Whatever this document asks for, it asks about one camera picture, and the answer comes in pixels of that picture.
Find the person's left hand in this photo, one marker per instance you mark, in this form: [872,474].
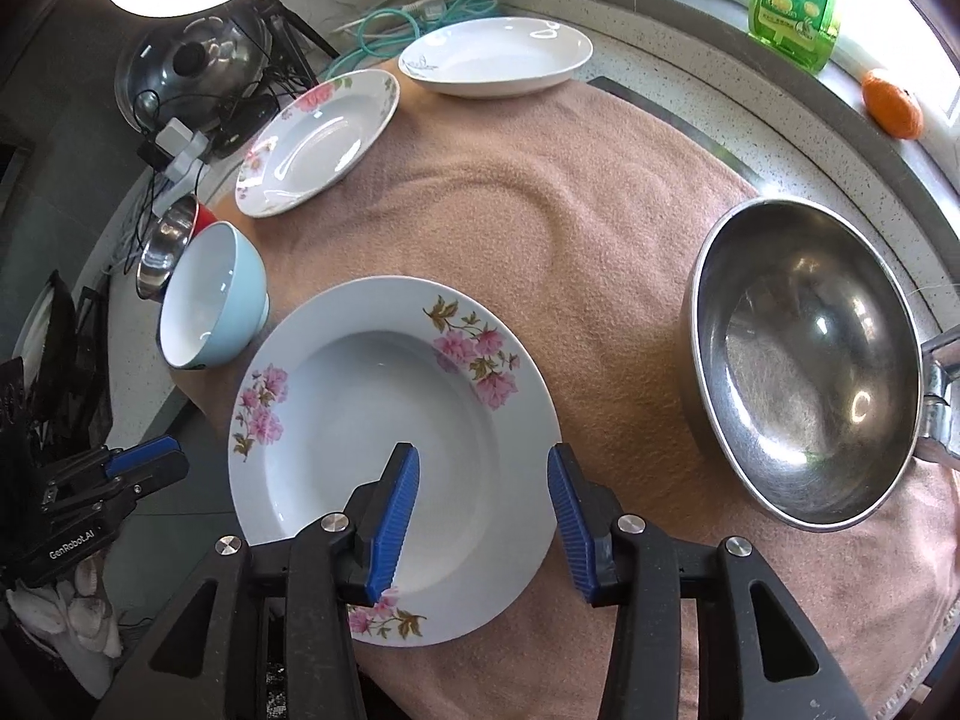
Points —
[75,615]

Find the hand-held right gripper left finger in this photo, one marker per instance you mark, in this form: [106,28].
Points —
[394,517]

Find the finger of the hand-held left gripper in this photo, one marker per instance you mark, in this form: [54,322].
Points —
[146,454]
[161,474]

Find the green dish soap bottle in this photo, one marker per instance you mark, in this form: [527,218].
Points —
[795,7]

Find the black tripod stand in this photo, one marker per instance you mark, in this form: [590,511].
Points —
[292,37]

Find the steel sink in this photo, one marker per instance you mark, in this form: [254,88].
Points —
[675,120]

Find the large steel bowl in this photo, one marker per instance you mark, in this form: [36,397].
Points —
[810,375]

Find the small floral plate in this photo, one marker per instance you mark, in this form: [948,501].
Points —
[315,142]

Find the small red steel bowl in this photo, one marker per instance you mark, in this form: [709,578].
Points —
[169,240]

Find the black rack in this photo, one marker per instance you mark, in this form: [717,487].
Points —
[45,390]

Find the large floral plate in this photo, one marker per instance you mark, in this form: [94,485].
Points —
[337,390]

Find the pink towel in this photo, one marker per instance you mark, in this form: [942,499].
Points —
[600,240]

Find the light blue bowl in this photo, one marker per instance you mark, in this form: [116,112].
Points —
[202,292]

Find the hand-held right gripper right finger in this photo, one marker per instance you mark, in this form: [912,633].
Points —
[570,525]

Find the white oval plate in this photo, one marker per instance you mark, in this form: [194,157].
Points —
[487,52]

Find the orange mandarin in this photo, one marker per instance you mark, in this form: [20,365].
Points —
[892,105]

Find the white power adapter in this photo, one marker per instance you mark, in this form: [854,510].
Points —
[180,146]

